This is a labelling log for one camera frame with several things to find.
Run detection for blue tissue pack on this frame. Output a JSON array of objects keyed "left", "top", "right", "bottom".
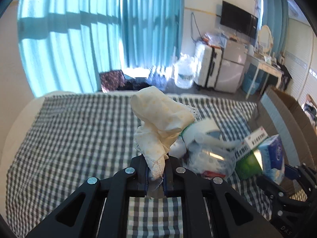
[{"left": 256, "top": 134, "right": 287, "bottom": 185}]

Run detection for teal window curtain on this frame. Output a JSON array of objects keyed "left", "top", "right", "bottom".
[
  {"left": 119, "top": 0, "right": 185, "bottom": 70},
  {"left": 17, "top": 0, "right": 124, "bottom": 98}
]

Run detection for dark polka dot bag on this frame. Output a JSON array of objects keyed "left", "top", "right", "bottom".
[{"left": 99, "top": 70, "right": 125, "bottom": 92}]

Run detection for black wall television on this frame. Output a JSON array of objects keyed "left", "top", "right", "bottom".
[{"left": 220, "top": 0, "right": 259, "bottom": 40}]

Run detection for large clear water jug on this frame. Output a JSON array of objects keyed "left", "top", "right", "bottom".
[{"left": 173, "top": 54, "right": 196, "bottom": 89}]

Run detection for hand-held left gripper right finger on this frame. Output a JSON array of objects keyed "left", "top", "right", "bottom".
[{"left": 163, "top": 157, "right": 283, "bottom": 238}]

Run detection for white hard-shell suitcase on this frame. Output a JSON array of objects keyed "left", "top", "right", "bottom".
[{"left": 194, "top": 42, "right": 224, "bottom": 89}]

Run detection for white dressing table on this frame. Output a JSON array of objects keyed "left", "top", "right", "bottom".
[{"left": 245, "top": 53, "right": 284, "bottom": 99}]

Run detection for grey white checked blanket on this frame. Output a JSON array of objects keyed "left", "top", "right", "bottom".
[{"left": 5, "top": 93, "right": 273, "bottom": 238}]

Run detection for wooden chair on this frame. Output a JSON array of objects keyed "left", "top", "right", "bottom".
[{"left": 303, "top": 94, "right": 317, "bottom": 129}]

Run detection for plastic bags on suitcase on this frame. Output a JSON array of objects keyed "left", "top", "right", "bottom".
[{"left": 202, "top": 32, "right": 227, "bottom": 49}]

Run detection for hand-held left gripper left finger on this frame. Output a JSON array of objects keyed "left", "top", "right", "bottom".
[{"left": 25, "top": 156, "right": 149, "bottom": 238}]

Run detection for blue plastic basket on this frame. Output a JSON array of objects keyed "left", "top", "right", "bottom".
[{"left": 241, "top": 76, "right": 260, "bottom": 95}]

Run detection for white roll with green band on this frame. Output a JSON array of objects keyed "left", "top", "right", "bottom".
[{"left": 171, "top": 118, "right": 224, "bottom": 158}]

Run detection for brown cardboard box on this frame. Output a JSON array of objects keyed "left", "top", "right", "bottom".
[{"left": 249, "top": 85, "right": 317, "bottom": 199}]

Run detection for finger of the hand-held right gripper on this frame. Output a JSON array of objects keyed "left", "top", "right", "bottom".
[
  {"left": 256, "top": 176, "right": 289, "bottom": 199},
  {"left": 284, "top": 163, "right": 315, "bottom": 182}
]

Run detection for clear plastic bag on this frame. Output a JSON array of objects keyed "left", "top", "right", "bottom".
[{"left": 187, "top": 139, "right": 242, "bottom": 179}]

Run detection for black wall cable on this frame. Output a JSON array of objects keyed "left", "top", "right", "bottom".
[{"left": 191, "top": 12, "right": 202, "bottom": 42}]

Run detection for black bag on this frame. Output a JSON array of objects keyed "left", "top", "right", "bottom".
[{"left": 267, "top": 57, "right": 297, "bottom": 90}]

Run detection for green white medicine box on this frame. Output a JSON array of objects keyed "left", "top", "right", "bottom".
[{"left": 234, "top": 126, "right": 269, "bottom": 180}]

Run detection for pack of water bottles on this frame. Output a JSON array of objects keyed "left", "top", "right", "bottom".
[{"left": 147, "top": 66, "right": 174, "bottom": 90}]

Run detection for white sliding wardrobe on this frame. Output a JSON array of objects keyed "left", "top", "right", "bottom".
[{"left": 287, "top": 17, "right": 317, "bottom": 100}]

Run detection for cream lace-edged cloth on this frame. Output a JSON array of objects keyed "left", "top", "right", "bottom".
[{"left": 130, "top": 86, "right": 201, "bottom": 181}]

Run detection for teal curtain beside wardrobe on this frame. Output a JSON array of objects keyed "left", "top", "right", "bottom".
[{"left": 260, "top": 0, "right": 290, "bottom": 56}]

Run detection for clothes pile on chair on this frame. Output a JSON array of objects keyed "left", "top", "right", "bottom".
[{"left": 305, "top": 104, "right": 317, "bottom": 120}]

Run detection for white oval mirror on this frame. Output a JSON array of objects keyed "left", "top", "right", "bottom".
[{"left": 258, "top": 25, "right": 274, "bottom": 55}]

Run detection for silver mini fridge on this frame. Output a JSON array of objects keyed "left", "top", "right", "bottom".
[{"left": 215, "top": 39, "right": 248, "bottom": 94}]

